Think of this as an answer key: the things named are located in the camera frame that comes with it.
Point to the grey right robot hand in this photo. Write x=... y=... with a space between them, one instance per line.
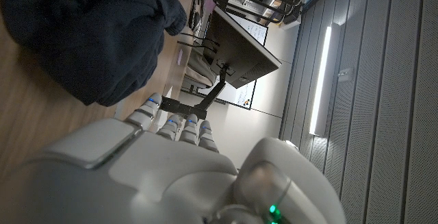
x=164 y=176

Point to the dark navy shirt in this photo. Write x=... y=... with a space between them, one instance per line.
x=92 y=35

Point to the purple sticky note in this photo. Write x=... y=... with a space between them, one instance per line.
x=179 y=57

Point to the computer monitor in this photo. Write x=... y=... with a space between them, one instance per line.
x=239 y=52

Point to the ceiling light strip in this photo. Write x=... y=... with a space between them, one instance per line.
x=320 y=80

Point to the ceiling sensor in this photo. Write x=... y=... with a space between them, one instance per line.
x=345 y=75

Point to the wall whiteboard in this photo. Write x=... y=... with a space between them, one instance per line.
x=255 y=32

